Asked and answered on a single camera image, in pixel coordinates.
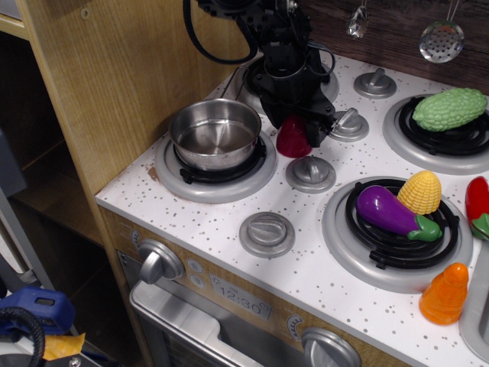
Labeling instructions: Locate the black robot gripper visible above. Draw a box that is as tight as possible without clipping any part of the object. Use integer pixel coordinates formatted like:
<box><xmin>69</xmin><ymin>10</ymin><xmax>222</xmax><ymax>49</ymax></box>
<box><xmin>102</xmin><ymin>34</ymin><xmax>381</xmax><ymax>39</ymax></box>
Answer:
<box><xmin>257</xmin><ymin>53</ymin><xmax>335</xmax><ymax>148</ymax></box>

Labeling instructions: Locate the dark red toy sweet potato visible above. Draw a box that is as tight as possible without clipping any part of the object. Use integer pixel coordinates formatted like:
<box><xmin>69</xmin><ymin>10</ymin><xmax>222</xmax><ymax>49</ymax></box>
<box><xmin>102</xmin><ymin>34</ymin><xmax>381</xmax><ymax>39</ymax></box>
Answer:
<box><xmin>277</xmin><ymin>115</ymin><xmax>313</xmax><ymax>158</ymax></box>

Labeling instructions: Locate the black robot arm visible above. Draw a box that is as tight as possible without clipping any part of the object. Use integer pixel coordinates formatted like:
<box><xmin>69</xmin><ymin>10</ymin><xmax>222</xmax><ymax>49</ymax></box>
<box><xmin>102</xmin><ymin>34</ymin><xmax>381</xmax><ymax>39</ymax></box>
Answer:
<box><xmin>183</xmin><ymin>1</ymin><xmax>335</xmax><ymax>148</ymax></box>

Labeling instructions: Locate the silver stove knob upper middle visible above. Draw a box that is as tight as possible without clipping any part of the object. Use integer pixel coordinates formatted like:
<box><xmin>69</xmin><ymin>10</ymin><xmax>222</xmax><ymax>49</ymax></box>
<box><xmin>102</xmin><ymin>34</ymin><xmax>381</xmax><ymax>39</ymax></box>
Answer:
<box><xmin>329</xmin><ymin>108</ymin><xmax>370</xmax><ymax>142</ymax></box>

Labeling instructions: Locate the silver stove knob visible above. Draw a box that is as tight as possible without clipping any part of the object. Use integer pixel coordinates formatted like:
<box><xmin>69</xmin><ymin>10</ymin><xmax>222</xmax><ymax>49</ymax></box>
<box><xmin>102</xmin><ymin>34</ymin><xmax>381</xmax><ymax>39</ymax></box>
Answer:
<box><xmin>329</xmin><ymin>108</ymin><xmax>370</xmax><ymax>142</ymax></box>
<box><xmin>353</xmin><ymin>68</ymin><xmax>397</xmax><ymax>99</ymax></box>
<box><xmin>286</xmin><ymin>156</ymin><xmax>336</xmax><ymax>193</ymax></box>
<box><xmin>238</xmin><ymin>212</ymin><xmax>296</xmax><ymax>258</ymax></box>

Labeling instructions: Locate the silver stove knob lower middle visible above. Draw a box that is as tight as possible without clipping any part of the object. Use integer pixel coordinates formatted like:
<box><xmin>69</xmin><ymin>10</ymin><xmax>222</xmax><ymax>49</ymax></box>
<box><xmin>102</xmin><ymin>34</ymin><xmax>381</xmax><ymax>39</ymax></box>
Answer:
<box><xmin>286</xmin><ymin>156</ymin><xmax>336</xmax><ymax>193</ymax></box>

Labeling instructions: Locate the stainless steel pan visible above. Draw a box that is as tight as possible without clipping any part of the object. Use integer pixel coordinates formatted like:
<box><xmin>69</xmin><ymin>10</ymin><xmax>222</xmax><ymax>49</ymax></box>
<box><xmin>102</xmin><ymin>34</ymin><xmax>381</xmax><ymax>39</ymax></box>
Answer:
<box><xmin>168</xmin><ymin>97</ymin><xmax>261</xmax><ymax>171</ymax></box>

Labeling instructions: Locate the front left stove burner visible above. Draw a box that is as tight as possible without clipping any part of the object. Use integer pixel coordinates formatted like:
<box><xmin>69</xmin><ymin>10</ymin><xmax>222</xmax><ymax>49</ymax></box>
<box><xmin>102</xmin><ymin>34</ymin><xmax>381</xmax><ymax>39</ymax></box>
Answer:
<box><xmin>154</xmin><ymin>132</ymin><xmax>277</xmax><ymax>204</ymax></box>

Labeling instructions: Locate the silver stove knob back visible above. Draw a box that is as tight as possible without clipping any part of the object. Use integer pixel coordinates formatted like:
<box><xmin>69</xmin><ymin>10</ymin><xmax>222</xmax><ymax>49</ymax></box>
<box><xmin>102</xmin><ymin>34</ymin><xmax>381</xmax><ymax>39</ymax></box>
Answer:
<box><xmin>353</xmin><ymin>68</ymin><xmax>397</xmax><ymax>99</ymax></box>

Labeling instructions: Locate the silver stove knob front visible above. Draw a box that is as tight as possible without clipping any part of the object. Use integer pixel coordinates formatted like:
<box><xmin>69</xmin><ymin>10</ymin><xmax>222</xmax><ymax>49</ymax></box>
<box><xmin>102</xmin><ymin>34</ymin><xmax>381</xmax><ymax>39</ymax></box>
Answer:
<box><xmin>238</xmin><ymin>212</ymin><xmax>296</xmax><ymax>258</ymax></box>

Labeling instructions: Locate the front right stove burner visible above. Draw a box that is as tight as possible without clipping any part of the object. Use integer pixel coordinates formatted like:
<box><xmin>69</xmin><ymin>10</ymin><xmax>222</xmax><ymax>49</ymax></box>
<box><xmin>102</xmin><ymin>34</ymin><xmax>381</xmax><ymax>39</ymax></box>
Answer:
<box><xmin>322</xmin><ymin>177</ymin><xmax>474</xmax><ymax>294</ymax></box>

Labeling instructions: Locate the back right stove burner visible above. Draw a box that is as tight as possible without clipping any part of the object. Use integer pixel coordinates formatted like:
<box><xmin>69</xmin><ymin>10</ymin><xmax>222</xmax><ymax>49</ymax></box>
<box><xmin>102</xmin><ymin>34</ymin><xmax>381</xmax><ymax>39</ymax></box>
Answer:
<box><xmin>382</xmin><ymin>95</ymin><xmax>488</xmax><ymax>176</ymax></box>

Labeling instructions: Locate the purple toy eggplant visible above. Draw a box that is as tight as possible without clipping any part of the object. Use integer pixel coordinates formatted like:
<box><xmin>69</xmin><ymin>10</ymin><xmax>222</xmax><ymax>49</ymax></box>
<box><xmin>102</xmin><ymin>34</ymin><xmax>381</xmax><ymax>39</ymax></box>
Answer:
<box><xmin>355</xmin><ymin>185</ymin><xmax>443</xmax><ymax>242</ymax></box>

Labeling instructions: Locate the yellow toy corn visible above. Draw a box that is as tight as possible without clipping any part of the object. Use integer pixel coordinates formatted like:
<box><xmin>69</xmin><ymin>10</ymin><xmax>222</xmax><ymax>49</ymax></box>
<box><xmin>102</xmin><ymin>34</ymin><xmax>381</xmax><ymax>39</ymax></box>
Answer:
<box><xmin>397</xmin><ymin>171</ymin><xmax>442</xmax><ymax>215</ymax></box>

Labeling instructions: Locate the green toy bitter gourd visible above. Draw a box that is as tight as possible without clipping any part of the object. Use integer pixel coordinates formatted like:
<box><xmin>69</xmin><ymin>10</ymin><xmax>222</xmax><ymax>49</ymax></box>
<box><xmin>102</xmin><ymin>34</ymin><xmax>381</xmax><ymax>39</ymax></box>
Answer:
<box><xmin>413</xmin><ymin>88</ymin><xmax>487</xmax><ymax>132</ymax></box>

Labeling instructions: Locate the hanging slotted skimmer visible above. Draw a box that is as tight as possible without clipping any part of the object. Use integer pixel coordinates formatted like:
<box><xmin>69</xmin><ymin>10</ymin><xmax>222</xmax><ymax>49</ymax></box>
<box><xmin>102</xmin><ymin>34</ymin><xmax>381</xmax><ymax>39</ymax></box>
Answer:
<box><xmin>419</xmin><ymin>1</ymin><xmax>465</xmax><ymax>64</ymax></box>

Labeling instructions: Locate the oven clock display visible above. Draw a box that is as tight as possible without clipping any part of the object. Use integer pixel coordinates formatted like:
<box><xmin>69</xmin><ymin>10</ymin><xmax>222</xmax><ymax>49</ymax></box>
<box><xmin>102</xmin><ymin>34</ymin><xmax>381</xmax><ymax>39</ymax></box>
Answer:
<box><xmin>209</xmin><ymin>274</ymin><xmax>272</xmax><ymax>320</ymax></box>

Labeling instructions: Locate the red toy pepper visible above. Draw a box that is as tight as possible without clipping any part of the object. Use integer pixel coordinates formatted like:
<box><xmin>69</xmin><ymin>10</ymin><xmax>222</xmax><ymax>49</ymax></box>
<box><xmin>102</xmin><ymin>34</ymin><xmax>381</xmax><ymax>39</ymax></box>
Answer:
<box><xmin>465</xmin><ymin>176</ymin><xmax>488</xmax><ymax>241</ymax></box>

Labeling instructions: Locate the silver oven knob left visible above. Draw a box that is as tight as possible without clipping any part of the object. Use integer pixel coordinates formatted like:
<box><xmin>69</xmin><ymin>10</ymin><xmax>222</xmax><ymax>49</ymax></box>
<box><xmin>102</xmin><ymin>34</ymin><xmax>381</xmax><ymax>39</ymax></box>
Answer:
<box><xmin>138</xmin><ymin>239</ymin><xmax>185</xmax><ymax>284</ymax></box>

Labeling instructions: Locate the silver oven knob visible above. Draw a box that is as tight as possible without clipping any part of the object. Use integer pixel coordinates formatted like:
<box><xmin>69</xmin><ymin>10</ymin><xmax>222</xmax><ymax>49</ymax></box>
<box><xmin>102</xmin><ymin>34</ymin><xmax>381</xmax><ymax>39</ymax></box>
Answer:
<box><xmin>302</xmin><ymin>327</ymin><xmax>361</xmax><ymax>367</ymax></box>
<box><xmin>138</xmin><ymin>239</ymin><xmax>185</xmax><ymax>284</ymax></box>

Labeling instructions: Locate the wooden side shelf unit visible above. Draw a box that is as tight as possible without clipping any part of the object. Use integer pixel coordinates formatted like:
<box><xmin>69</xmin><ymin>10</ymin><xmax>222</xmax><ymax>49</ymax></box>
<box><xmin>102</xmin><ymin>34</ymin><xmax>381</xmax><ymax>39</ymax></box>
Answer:
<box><xmin>0</xmin><ymin>0</ymin><xmax>154</xmax><ymax>367</ymax></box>

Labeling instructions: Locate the silver oven knob right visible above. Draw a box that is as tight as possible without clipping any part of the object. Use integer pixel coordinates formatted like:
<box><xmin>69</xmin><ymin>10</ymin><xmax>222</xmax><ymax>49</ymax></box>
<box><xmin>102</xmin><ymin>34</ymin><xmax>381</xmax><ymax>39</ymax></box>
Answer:
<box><xmin>302</xmin><ymin>327</ymin><xmax>361</xmax><ymax>367</ymax></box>

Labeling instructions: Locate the orange toy carrot piece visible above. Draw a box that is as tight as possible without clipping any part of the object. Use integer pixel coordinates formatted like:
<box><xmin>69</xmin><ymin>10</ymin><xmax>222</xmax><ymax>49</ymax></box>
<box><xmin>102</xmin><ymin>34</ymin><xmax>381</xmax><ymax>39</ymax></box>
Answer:
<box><xmin>419</xmin><ymin>263</ymin><xmax>469</xmax><ymax>325</ymax></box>

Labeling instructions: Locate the blue clamp tool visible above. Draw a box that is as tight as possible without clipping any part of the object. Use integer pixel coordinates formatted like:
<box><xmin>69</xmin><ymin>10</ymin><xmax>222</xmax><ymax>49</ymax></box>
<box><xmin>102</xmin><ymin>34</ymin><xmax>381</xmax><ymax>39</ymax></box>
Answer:
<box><xmin>1</xmin><ymin>286</ymin><xmax>76</xmax><ymax>335</ymax></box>

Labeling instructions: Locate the yellow tape piece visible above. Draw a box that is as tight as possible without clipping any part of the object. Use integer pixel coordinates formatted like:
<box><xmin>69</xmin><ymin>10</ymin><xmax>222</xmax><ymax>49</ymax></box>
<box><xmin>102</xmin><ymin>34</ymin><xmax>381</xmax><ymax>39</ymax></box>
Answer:
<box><xmin>43</xmin><ymin>333</ymin><xmax>86</xmax><ymax>361</ymax></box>

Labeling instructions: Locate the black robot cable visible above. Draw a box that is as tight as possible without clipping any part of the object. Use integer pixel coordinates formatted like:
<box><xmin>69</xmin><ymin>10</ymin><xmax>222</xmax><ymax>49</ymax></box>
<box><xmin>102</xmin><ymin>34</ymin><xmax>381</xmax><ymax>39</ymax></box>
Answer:
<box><xmin>182</xmin><ymin>0</ymin><xmax>264</xmax><ymax>65</ymax></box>

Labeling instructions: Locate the grey oven door handle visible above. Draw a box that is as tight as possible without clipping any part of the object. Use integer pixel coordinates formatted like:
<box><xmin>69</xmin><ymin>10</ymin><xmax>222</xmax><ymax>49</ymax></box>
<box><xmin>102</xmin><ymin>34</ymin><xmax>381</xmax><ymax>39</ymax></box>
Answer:
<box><xmin>130</xmin><ymin>281</ymin><xmax>304</xmax><ymax>366</ymax></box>

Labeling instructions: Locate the black braided cable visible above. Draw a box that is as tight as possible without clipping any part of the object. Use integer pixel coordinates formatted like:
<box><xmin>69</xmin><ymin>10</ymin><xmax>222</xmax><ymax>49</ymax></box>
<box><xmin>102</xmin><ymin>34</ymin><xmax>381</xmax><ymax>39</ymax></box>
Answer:
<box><xmin>0</xmin><ymin>307</ymin><xmax>47</xmax><ymax>367</ymax></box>

